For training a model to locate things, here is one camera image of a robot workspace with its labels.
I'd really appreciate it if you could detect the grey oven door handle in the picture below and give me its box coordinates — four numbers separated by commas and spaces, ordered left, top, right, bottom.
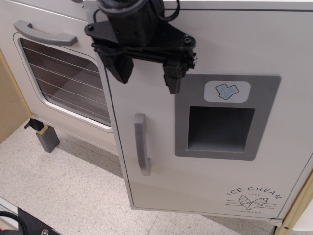
14, 20, 78, 46

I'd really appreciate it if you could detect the white toy kitchen cabinet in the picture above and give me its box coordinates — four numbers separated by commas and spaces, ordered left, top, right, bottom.
0, 0, 313, 223

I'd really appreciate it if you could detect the grey ice dispenser panel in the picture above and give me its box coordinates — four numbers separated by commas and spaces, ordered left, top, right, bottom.
175, 74, 281, 161

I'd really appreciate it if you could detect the white toy oven door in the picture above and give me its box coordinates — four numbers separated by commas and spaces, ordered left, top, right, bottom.
12, 32, 114, 133

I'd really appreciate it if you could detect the light wooden side post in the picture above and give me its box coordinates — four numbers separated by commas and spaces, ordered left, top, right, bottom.
274, 167, 313, 235

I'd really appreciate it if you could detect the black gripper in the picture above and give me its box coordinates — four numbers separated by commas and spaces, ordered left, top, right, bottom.
85, 0, 196, 94

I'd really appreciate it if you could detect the black clamp bracket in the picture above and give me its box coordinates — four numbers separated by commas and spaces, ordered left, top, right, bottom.
24, 118, 44, 132

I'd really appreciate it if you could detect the grey kitchen leg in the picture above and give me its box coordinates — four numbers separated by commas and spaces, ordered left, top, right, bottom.
36, 126, 60, 153

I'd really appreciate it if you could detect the black cable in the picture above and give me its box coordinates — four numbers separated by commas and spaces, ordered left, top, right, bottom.
0, 211, 27, 235

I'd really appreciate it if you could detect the grey fridge door handle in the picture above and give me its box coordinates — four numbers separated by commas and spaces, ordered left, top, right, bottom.
134, 113, 151, 176

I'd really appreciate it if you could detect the white toy fridge door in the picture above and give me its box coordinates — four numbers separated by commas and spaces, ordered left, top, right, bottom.
100, 0, 313, 222

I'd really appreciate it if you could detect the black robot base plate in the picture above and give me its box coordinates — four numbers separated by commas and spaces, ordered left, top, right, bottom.
17, 207, 61, 235

